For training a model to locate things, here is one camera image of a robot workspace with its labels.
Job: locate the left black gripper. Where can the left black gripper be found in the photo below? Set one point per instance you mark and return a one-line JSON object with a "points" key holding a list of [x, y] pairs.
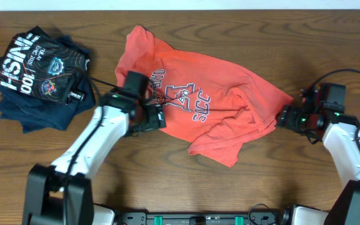
{"points": [[157, 120]]}

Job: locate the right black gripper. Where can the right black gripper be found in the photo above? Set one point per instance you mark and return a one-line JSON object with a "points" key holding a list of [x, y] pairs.
{"points": [[287, 115]]}

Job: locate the red printed t-shirt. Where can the red printed t-shirt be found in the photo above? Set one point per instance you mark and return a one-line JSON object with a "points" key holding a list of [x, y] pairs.
{"points": [[213, 104]]}

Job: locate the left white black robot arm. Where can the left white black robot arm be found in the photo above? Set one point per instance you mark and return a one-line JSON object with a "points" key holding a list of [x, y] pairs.
{"points": [[61, 193]]}

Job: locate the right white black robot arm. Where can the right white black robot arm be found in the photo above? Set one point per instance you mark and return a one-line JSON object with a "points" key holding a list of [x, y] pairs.
{"points": [[322, 119]]}

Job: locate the navy folded clothes stack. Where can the navy folded clothes stack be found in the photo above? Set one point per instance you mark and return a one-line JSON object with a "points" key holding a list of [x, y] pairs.
{"points": [[34, 113]]}

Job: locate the black printed folded t-shirt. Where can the black printed folded t-shirt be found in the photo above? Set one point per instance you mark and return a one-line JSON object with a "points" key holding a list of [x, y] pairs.
{"points": [[36, 65]]}

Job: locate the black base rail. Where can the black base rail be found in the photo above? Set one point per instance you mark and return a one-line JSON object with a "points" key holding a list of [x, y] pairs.
{"points": [[259, 217]]}

